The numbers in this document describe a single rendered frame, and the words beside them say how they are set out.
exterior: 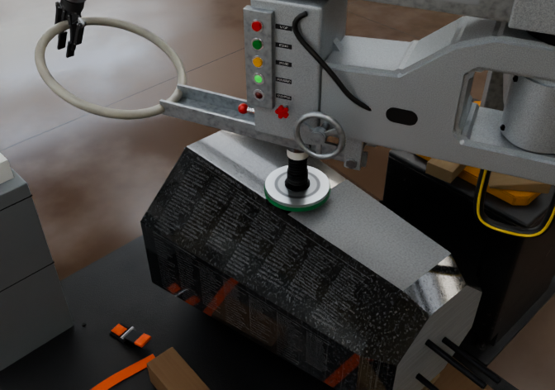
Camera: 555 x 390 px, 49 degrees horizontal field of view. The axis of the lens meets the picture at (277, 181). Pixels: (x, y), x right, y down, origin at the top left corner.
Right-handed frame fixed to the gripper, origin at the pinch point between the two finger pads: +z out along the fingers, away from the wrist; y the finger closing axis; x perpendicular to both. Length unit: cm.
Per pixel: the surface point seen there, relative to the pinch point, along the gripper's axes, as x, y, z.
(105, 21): 11.4, 4.6, -9.9
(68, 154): 59, -51, 142
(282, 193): 12, 92, -6
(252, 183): 16, 80, 5
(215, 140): 28, 54, 14
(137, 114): -9.7, 45.0, -10.2
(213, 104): 14, 56, -13
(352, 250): 8, 121, -11
